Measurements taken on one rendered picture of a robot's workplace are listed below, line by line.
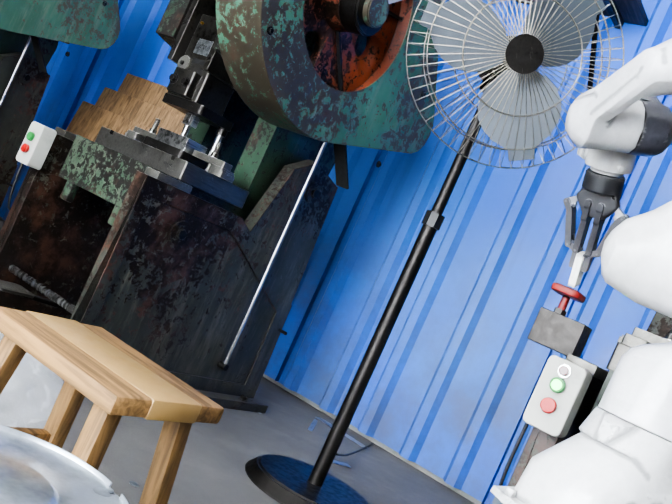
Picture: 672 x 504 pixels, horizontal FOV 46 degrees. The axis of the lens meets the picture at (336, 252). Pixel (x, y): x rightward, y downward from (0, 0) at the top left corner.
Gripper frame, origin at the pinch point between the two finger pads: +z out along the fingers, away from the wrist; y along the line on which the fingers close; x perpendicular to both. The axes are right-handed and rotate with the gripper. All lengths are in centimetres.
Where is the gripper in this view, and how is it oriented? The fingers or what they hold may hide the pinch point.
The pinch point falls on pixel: (578, 269)
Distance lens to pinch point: 165.9
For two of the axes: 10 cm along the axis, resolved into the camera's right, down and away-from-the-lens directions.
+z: -1.6, 9.2, 3.4
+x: 6.2, -1.8, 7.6
